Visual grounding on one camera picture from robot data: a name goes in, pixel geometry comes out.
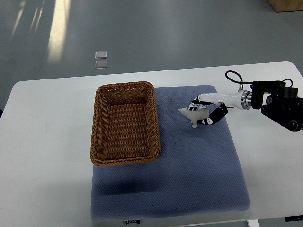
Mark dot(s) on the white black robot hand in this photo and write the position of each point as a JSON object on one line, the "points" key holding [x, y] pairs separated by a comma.
{"points": [[218, 104]]}

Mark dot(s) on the white bear figurine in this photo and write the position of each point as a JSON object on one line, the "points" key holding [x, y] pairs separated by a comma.
{"points": [[196, 115]]}

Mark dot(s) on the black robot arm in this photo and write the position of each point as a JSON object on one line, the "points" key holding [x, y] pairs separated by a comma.
{"points": [[278, 103]]}

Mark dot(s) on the brown wicker basket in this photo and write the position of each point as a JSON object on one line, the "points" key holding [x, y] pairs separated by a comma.
{"points": [[125, 128]]}

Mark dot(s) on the blue textured mat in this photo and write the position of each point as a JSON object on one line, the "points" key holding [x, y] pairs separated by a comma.
{"points": [[198, 170]]}

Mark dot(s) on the wooden box corner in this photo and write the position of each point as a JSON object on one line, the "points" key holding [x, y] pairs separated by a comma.
{"points": [[286, 5]]}

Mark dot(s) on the black table control panel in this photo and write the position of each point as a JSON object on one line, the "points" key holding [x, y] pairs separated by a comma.
{"points": [[294, 218]]}

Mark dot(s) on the lower clear floor tile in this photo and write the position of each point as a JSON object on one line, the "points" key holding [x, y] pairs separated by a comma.
{"points": [[101, 64]]}

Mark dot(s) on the clear floor tile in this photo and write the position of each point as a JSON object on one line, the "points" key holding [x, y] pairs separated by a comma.
{"points": [[100, 54], [101, 64]]}

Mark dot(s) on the upper clear floor tile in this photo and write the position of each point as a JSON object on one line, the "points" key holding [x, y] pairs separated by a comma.
{"points": [[100, 54]]}

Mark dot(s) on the black label under mat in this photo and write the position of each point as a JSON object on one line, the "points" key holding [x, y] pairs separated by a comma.
{"points": [[132, 222]]}

